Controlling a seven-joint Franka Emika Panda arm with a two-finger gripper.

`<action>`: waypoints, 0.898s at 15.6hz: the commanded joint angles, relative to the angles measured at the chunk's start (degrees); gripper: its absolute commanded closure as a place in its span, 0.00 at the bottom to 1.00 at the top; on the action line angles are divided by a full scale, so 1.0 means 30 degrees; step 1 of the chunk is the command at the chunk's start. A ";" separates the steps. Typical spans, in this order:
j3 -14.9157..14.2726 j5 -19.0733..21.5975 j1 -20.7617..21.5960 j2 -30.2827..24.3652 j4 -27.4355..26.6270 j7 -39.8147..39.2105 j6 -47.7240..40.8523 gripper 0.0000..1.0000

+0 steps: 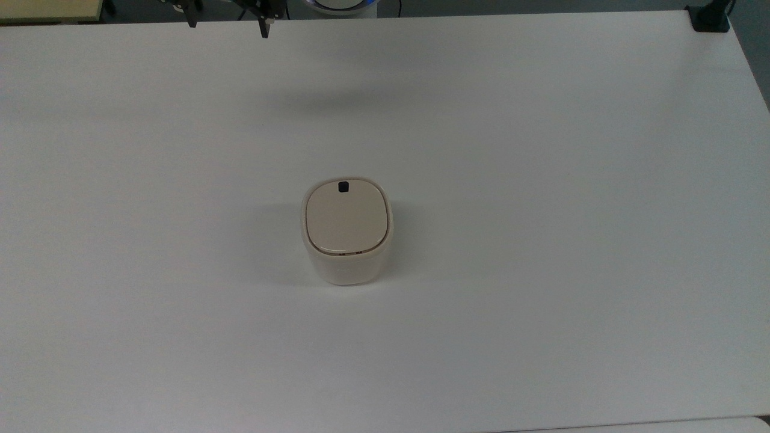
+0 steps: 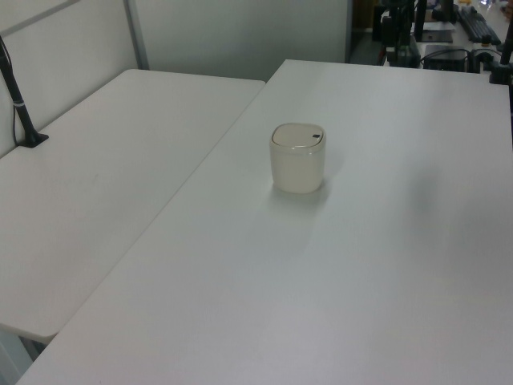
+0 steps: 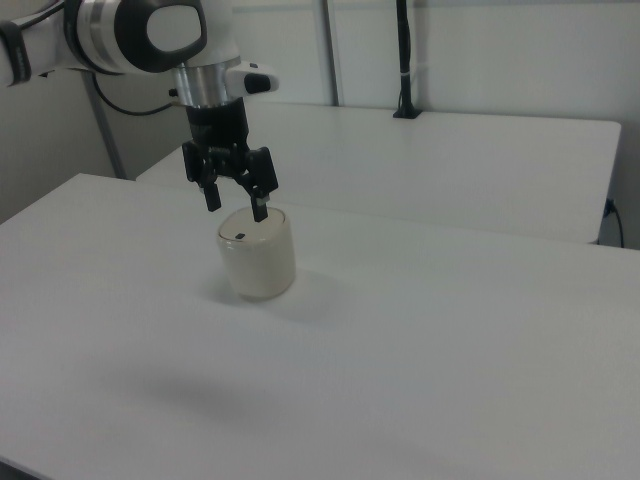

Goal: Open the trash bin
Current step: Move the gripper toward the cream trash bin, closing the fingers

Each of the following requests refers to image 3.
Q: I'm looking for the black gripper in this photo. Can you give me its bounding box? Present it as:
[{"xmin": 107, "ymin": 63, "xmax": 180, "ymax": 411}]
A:
[{"xmin": 181, "ymin": 98, "xmax": 280, "ymax": 224}]

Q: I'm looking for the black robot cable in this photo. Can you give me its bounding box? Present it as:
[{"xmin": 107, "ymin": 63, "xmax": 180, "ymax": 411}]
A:
[{"xmin": 91, "ymin": 73, "xmax": 177, "ymax": 116}]

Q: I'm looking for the cream round trash bin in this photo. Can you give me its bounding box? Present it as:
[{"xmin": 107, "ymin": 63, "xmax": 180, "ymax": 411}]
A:
[{"xmin": 215, "ymin": 205, "xmax": 297, "ymax": 302}]

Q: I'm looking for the grey vertical wall post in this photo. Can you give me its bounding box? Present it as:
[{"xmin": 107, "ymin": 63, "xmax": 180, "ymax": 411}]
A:
[{"xmin": 319, "ymin": 0, "xmax": 347, "ymax": 107}]

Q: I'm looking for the black clamped pole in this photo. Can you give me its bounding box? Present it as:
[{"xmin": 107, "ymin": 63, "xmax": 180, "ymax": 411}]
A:
[{"xmin": 392, "ymin": 0, "xmax": 424, "ymax": 120}]

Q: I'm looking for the cream trash bin lid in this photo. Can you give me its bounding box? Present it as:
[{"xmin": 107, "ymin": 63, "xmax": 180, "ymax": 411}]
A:
[{"xmin": 218, "ymin": 206, "xmax": 289, "ymax": 246}]

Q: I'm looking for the white rear table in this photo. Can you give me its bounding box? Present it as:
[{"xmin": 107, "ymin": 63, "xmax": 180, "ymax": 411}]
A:
[{"xmin": 135, "ymin": 102, "xmax": 623, "ymax": 246}]

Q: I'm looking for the grey slanted frame post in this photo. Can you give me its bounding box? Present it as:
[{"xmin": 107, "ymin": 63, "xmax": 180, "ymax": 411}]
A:
[{"xmin": 81, "ymin": 72, "xmax": 127, "ymax": 180}]

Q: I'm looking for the black wall power cable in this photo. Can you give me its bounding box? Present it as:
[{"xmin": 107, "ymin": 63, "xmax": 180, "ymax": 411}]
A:
[{"xmin": 602, "ymin": 197, "xmax": 626, "ymax": 248}]

